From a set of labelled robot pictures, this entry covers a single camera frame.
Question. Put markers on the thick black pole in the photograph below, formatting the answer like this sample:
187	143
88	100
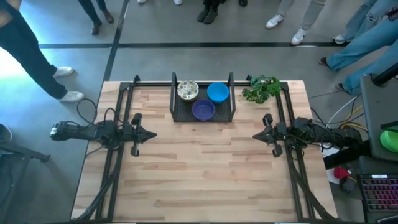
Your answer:
385	76

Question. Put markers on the laptop with backlit keyboard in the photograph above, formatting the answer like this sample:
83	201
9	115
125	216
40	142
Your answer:
381	194

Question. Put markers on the black bar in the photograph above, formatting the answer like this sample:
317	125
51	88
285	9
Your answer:
346	157

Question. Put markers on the green artificial leafy plant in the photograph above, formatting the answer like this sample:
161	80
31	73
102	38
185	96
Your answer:
262	90

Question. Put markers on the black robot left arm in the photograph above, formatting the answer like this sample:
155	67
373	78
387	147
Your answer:
81	132

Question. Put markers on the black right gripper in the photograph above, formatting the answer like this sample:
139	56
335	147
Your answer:
276	133

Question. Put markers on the white paper sheet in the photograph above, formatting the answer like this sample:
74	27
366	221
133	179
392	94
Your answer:
329	151
331	180

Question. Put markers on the black metal frame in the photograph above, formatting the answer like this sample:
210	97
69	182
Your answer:
115	183

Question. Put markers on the blue plastic mini bowl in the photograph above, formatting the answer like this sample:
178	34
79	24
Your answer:
218	92

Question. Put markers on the person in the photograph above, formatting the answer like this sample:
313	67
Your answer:
242	2
90	9
208	14
25	46
367	49
363	18
300	35

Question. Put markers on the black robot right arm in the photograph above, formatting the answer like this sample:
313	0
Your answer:
342	135

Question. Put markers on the purple plastic mini bowl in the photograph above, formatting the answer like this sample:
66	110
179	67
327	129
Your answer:
203	109

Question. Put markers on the small red object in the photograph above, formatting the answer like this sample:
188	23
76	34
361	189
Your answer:
340	172

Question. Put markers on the black mesh rack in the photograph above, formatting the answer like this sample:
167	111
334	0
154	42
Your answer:
183	115

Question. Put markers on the black stand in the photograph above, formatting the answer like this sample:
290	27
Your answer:
25	152

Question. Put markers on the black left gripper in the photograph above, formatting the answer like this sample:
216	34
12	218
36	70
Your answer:
136	134

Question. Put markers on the yellow bowl with speckled inside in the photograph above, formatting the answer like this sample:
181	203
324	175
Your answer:
187	90

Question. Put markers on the dark grey equipment panel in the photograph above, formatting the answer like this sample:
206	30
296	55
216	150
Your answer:
373	109

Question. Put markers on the small black device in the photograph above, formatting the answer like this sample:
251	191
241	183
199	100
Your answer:
347	185

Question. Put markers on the green round disc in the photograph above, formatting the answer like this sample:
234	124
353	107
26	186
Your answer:
390	140

